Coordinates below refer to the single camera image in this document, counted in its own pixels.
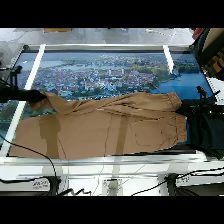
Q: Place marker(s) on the tan pants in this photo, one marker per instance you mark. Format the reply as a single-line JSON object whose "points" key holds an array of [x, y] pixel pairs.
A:
{"points": [[100, 130]]}

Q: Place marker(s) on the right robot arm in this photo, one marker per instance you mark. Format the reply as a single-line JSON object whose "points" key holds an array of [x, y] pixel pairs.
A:
{"points": [[203, 108]]}

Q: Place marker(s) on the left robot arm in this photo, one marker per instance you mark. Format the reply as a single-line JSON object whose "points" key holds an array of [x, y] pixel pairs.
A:
{"points": [[20, 95]]}

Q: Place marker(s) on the dark blue garment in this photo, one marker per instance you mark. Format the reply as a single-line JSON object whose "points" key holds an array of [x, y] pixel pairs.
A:
{"points": [[208, 133]]}

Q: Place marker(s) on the silver frame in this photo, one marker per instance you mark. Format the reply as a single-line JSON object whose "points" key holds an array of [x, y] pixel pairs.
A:
{"points": [[110, 170]]}

